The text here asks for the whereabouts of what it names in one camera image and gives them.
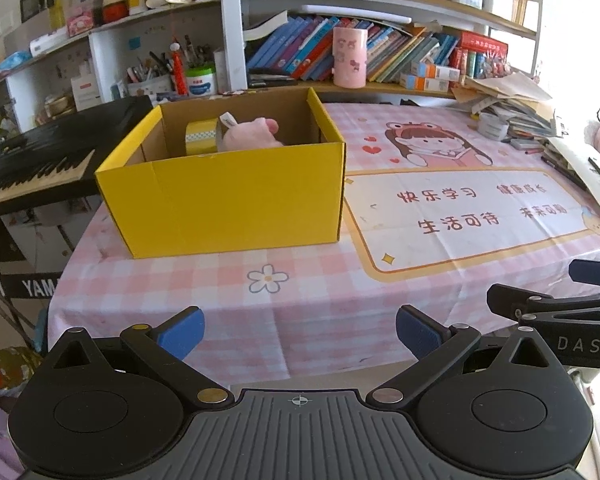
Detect flat dark notebooks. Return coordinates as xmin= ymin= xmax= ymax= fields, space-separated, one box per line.
xmin=247 ymin=72 xmax=293 ymax=89

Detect orange round toy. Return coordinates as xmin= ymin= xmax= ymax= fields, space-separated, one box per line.
xmin=102 ymin=0 xmax=129 ymax=23

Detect pink cylinder cup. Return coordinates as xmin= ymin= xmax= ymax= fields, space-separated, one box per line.
xmin=332 ymin=27 xmax=368 ymax=87

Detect black electronic keyboard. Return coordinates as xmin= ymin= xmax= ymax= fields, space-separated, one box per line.
xmin=0 ymin=95 xmax=153 ymax=221

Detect orange white carton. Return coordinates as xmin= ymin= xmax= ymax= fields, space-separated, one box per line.
xmin=419 ymin=62 xmax=462 ymax=81
xmin=400 ymin=74 xmax=443 ymax=92

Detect grey white tape roll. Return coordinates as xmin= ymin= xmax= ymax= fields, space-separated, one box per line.
xmin=477 ymin=112 xmax=510 ymax=141

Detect yellow tape roll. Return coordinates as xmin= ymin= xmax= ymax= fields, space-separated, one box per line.
xmin=185 ymin=117 xmax=223 ymax=157

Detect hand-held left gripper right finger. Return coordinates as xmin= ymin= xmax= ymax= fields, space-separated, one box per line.
xmin=366 ymin=305 xmax=568 ymax=408

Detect red hanging ornament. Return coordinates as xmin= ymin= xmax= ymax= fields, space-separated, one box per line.
xmin=170 ymin=42 xmax=188 ymax=96

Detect yellow cardboard box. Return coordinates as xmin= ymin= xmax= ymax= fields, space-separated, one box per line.
xmin=95 ymin=86 xmax=347 ymax=260

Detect floral cloth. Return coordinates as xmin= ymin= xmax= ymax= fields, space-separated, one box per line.
xmin=0 ymin=345 xmax=43 ymax=403

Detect white jar blue label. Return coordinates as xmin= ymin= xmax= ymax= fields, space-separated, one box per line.
xmin=185 ymin=67 xmax=217 ymax=97

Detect row of books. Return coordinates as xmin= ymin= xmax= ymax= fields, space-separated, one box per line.
xmin=247 ymin=14 xmax=511 ymax=86

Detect black keyboard stand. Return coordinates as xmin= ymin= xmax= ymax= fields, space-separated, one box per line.
xmin=0 ymin=210 xmax=66 ymax=351

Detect pen holder with pens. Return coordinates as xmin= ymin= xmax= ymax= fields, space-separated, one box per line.
xmin=127 ymin=50 xmax=176 ymax=96

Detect long white tube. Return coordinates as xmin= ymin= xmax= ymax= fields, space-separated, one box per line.
xmin=300 ymin=5 xmax=413 ymax=25

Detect white box red label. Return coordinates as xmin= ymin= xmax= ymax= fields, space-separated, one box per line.
xmin=72 ymin=72 xmax=103 ymax=111

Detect white bookshelf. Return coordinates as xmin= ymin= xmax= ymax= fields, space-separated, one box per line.
xmin=0 ymin=0 xmax=546 ymax=126

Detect pile of papers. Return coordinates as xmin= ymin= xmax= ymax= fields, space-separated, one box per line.
xmin=452 ymin=72 xmax=576 ymax=151

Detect pink plush pig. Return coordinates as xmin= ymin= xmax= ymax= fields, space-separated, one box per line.
xmin=216 ymin=112 xmax=286 ymax=152

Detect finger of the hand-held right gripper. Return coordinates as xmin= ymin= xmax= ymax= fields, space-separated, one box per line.
xmin=486 ymin=283 xmax=600 ymax=329
xmin=568 ymin=258 xmax=600 ymax=289

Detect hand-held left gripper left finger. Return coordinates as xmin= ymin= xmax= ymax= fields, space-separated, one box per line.
xmin=45 ymin=306 xmax=233 ymax=408

